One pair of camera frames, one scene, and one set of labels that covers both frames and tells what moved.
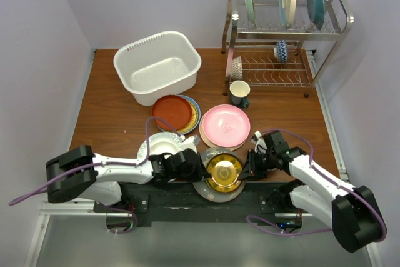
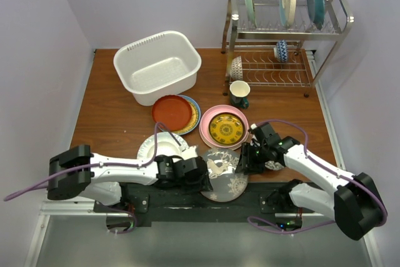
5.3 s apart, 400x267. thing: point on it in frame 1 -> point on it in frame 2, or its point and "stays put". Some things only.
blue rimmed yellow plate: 195,119 stays put
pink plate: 225,125 stays put
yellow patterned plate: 225,170 -> 227,128
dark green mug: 239,90 stays put
